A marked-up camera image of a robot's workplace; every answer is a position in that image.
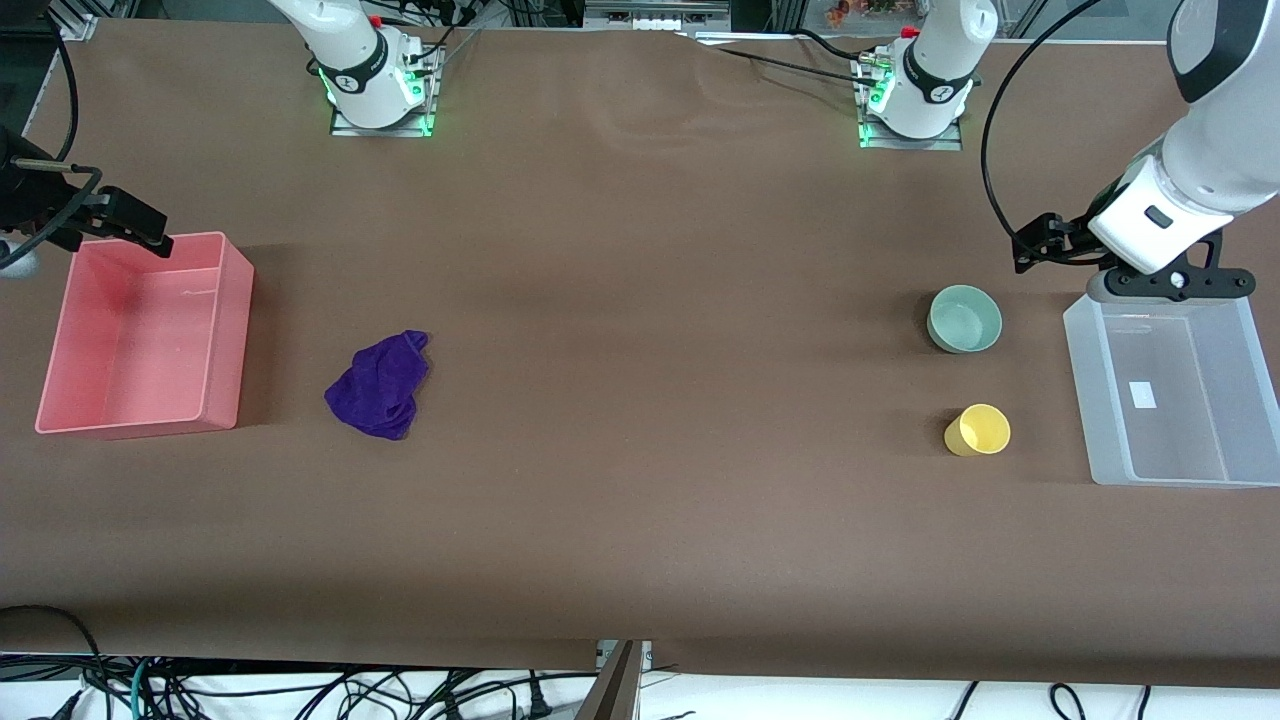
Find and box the clear plastic bin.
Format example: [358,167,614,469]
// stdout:
[1062,295,1280,489]

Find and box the grey metal leg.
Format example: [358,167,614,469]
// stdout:
[578,640,643,720]

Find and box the black looped floor cable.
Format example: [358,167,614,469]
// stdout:
[0,604,106,701]

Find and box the yellow cup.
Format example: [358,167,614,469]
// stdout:
[944,404,1011,457]

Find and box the pink plastic bin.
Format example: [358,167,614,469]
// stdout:
[35,232,254,439]

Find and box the aluminium frame profile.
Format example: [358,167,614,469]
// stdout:
[45,0,136,43]

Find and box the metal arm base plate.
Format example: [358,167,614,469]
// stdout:
[857,55,965,152]
[330,48,439,139]

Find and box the brown table cover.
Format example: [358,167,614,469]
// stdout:
[0,18,1280,691]

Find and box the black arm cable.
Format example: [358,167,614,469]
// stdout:
[982,0,1106,251]
[0,15,104,269]

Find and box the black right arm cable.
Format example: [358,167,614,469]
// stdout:
[0,15,104,269]

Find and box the green bowl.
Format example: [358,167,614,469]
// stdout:
[927,285,1003,354]

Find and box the purple cloth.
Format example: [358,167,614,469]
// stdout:
[324,330,432,441]

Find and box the white power strip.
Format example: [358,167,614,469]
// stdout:
[584,0,733,31]

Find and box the black cable on table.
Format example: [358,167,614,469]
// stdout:
[680,28,891,89]

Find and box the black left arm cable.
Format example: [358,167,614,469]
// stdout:
[982,0,1106,251]

